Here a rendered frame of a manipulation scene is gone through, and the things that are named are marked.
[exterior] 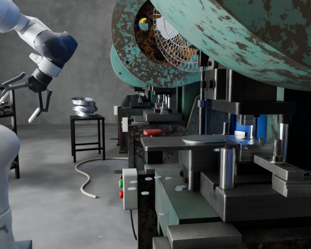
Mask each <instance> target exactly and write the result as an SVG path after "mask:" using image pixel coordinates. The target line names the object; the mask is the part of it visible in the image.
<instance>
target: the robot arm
mask: <svg viewBox="0 0 311 249"><path fill-rule="evenodd" d="M13 29H14V30H16V31H17V33H18V34H19V36H20V38H22V39H23V40H24V41H26V42H27V43H28V44H29V45H30V46H31V47H33V48H34V49H35V50H36V51H37V52H39V53H40V54H41V55H42V56H43V57H41V56H39V55H36V54H33V53H31V55H30V58H31V59H32V60H33V61H34V62H36V63H37V64H38V66H39V68H36V69H35V70H34V72H33V73H32V74H31V75H30V76H28V75H27V74H26V73H25V72H22V73H21V74H20V75H19V76H17V77H14V78H12V79H10V80H8V81H6V82H4V83H3V84H2V86H3V87H4V91H3V92H2V93H1V97H2V98H1V100H0V104H1V103H2V102H3V101H4V99H5V98H6V97H7V95H8V94H9V92H10V90H14V89H18V88H23V87H28V88H29V89H30V90H32V91H33V92H35V93H38V94H39V105H40V108H37V109H36V111H35V112H34V113H33V115H32V116H31V117H30V119H29V123H31V122H32V120H33V119H34V118H35V116H36V117H38V116H39V115H40V114H41V113H42V112H46V113H47V112H48V107H49V102H50V96H51V94H52V90H51V89H48V88H47V86H48V85H49V84H50V82H51V81H52V80H53V78H52V77H58V74H59V73H60V72H61V70H62V69H63V67H64V65H65V63H66V62H68V61H69V59H70V58H71V57H72V55H73V54H74V53H75V50H76V48H77V46H78V43H77V41H76V39H75V38H74V37H73V36H71V35H70V34H69V33H67V32H66V31H64V32H63V33H56V32H52V31H51V30H50V29H49V28H48V27H47V26H46V25H44V24H43V23H42V22H41V21H40V20H39V19H37V18H34V17H29V16H25V15H23V14H22V13H20V9H19V7H18V6H17V5H16V4H15V3H14V2H13V1H12V0H0V32H1V33H6V32H9V31H12V30H13ZM22 78H23V79H25V78H27V82H25V83H20V84H15V85H11V86H8V85H10V84H12V83H14V82H16V81H18V80H20V79H22ZM42 91H46V93H47V97H46V103H45V108H43V104H42V95H41V92H42ZM19 149H20V141H19V138H18V136H17V135H16V133H15V132H13V131H12V130H10V129H9V128H7V127H5V126H3V125H1V124H0V249H18V247H17V245H16V242H15V240H14V236H13V232H12V212H11V207H10V205H9V196H8V177H9V173H10V169H11V165H12V162H13V160H14V159H15V158H16V156H17V154H18V153H19Z"/></svg>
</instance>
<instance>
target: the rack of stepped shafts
mask: <svg viewBox="0 0 311 249"><path fill-rule="evenodd" d="M0 90H4V87H0ZM7 104H8V101H3V102H2V103H1V104H0V118H5V117H11V119H12V131H13V132H15V133H16V135H17V125H16V110H15V95H14V90H10V104H11V105H7ZM6 109H10V110H6ZM11 169H15V179H18V178H20V172H19V157H18V154H17V156H16V158H15V159H14V160H13V162H12V165H11ZM11 169H10V170H11Z"/></svg>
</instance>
